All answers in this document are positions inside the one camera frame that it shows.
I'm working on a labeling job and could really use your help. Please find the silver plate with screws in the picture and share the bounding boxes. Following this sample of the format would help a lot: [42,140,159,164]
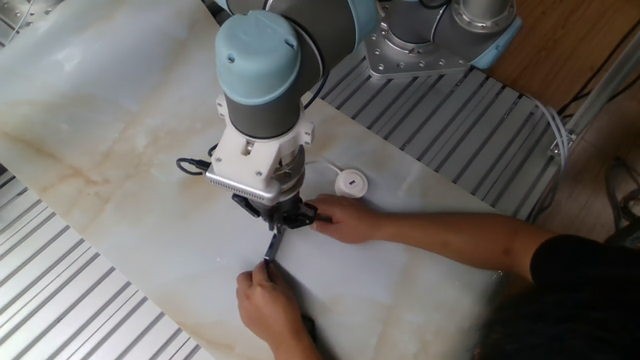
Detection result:
[0,0,64,31]

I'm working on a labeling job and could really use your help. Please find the person's right hand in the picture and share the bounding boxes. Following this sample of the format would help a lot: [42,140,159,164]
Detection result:
[307,193,384,246]

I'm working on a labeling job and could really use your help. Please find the person's left hand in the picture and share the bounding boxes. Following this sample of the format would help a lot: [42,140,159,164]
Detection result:
[234,259,306,346]

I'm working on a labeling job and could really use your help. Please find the person's right forearm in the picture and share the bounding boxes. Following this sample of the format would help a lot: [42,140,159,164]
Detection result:
[374,212,557,281]

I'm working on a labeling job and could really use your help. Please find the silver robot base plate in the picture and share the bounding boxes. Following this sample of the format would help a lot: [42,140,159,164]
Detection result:
[363,19,474,79]

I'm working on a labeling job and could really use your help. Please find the aluminium frame post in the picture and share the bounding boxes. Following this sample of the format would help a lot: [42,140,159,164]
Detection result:
[547,29,640,159]

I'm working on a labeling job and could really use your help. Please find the white round USB hub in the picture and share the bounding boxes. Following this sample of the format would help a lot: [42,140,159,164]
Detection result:
[304,159,370,199]

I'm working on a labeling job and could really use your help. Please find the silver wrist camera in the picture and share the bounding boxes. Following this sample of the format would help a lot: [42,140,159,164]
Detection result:
[204,164,281,206]

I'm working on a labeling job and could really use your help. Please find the person's left forearm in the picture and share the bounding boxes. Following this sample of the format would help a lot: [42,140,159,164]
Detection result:
[269,319,326,360]

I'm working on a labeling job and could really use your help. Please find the black shirt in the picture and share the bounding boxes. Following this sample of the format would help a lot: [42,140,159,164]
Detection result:
[529,233,640,311]

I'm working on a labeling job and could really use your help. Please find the black camera cable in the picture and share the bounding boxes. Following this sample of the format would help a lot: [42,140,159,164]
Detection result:
[175,143,220,176]

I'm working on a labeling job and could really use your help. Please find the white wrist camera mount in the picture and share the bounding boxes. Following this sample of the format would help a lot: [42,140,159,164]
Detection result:
[207,94,316,194]

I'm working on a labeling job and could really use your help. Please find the black chair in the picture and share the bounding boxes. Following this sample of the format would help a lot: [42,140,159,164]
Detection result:
[604,157,640,246]

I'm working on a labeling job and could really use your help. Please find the dark grey USB docking station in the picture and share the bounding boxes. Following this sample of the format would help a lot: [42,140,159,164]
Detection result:
[263,225,287,265]

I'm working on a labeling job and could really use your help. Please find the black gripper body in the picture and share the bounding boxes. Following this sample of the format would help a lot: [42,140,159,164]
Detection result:
[249,192,305,221]

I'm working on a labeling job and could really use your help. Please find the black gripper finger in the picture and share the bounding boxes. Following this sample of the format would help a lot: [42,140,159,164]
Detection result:
[278,201,320,234]
[231,193,281,236]

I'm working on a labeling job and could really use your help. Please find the white cable bundle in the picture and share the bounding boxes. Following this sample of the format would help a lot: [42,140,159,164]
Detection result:
[524,97,571,221]

